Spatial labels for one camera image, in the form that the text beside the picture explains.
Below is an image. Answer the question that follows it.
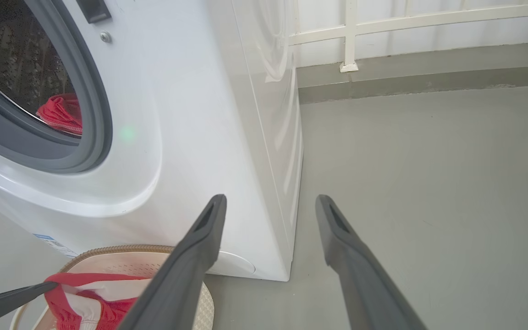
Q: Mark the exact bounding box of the red cloth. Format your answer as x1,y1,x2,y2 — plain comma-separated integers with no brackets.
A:
36,93,83,137

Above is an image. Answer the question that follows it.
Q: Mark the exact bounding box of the grey rubber door gasket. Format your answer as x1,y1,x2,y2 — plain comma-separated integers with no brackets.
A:
0,0,114,175

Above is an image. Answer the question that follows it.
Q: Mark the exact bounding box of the round white filter cover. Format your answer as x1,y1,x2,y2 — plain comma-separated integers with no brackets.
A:
208,250,257,277

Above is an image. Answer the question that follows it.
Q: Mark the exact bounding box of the white metal railing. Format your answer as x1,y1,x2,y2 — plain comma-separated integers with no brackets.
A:
289,0,528,73

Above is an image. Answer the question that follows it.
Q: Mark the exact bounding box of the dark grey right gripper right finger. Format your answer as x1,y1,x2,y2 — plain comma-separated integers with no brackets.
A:
315,194,428,330

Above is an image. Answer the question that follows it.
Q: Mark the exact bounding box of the white washing machine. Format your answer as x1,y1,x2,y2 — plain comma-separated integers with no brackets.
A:
0,0,304,282

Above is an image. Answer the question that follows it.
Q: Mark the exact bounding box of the steel washer drum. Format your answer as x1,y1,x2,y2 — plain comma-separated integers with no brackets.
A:
0,0,83,138

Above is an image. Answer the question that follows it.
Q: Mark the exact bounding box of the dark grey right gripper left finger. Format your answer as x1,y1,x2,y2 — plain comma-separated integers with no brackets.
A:
118,194,227,330

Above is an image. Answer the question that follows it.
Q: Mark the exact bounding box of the cream perforated laundry basket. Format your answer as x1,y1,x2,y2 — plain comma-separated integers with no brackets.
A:
10,244,215,330

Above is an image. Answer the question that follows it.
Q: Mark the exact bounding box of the blue energy label sticker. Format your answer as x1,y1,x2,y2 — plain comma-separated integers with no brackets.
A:
32,233,79,259

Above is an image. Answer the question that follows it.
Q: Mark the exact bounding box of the red and white garment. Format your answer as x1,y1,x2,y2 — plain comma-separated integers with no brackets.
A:
44,272,151,330

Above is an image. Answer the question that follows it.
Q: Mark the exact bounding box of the black door latch slot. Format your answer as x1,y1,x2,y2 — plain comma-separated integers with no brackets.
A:
76,0,112,24

